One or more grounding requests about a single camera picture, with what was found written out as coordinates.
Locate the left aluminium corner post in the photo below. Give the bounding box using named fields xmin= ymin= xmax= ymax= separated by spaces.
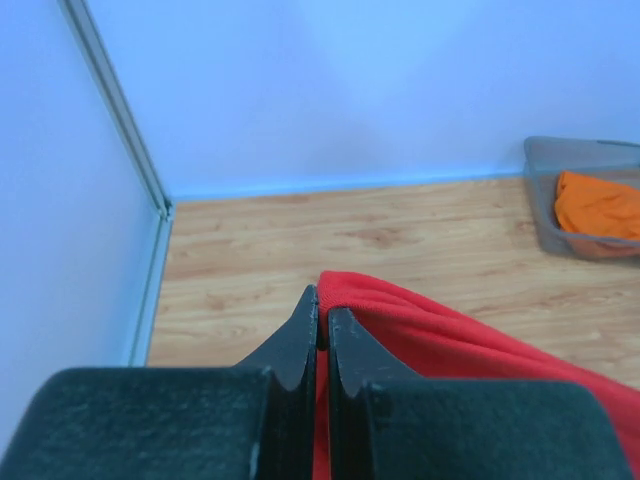
xmin=58 ymin=0 xmax=174 ymax=221

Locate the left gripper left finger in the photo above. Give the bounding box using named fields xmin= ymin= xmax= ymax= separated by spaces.
xmin=239 ymin=285 xmax=319 ymax=479

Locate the clear plastic bin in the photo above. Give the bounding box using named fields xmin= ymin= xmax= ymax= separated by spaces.
xmin=524 ymin=136 xmax=639 ymax=261

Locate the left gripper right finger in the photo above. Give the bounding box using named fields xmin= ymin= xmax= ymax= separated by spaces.
xmin=328 ymin=307 xmax=421 ymax=479

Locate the orange t shirt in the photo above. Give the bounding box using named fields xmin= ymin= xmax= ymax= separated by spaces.
xmin=554 ymin=171 xmax=639 ymax=259

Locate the red t shirt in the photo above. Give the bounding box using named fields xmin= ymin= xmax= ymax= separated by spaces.
xmin=317 ymin=271 xmax=639 ymax=473

